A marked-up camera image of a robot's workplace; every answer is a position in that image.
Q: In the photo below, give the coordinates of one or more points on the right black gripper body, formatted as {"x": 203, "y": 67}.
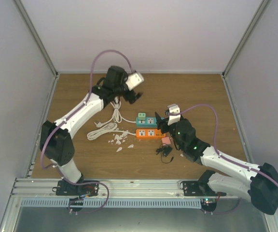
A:
{"x": 173, "y": 136}

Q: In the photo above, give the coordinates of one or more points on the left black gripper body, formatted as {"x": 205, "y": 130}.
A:
{"x": 126, "y": 97}

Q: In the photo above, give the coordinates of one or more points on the teal power strip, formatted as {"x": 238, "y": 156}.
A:
{"x": 148, "y": 122}

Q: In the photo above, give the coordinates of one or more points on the green plug adapter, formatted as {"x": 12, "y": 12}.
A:
{"x": 141, "y": 116}

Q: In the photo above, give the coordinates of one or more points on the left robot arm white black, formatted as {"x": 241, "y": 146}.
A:
{"x": 56, "y": 137}

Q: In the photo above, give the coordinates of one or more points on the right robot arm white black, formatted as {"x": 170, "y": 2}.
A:
{"x": 255, "y": 183}

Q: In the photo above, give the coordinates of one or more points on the pink plug adapter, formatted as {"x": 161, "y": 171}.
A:
{"x": 166, "y": 141}

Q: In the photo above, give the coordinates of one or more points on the orange power strip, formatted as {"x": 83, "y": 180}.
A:
{"x": 149, "y": 134}

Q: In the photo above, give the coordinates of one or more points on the white debris pile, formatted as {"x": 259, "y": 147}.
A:
{"x": 120, "y": 139}

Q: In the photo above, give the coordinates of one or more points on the black adapter with cable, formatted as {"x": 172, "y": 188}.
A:
{"x": 164, "y": 150}

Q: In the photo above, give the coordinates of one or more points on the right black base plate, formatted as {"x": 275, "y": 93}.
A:
{"x": 194, "y": 188}

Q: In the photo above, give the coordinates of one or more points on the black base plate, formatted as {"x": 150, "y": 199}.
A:
{"x": 194, "y": 188}
{"x": 63, "y": 188}

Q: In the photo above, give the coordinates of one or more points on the slotted grey cable duct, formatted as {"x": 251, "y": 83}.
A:
{"x": 113, "y": 203}

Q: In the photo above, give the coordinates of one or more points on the left aluminium frame post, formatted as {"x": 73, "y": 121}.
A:
{"x": 26, "y": 18}

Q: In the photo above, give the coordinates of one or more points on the aluminium frame post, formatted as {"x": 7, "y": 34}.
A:
{"x": 26, "y": 18}
{"x": 250, "y": 28}

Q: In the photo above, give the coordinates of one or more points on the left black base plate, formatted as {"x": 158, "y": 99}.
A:
{"x": 63, "y": 188}

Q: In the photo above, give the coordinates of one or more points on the aluminium front rail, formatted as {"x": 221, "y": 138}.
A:
{"x": 133, "y": 188}

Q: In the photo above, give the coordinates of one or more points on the right aluminium frame post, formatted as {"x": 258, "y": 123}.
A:
{"x": 250, "y": 28}

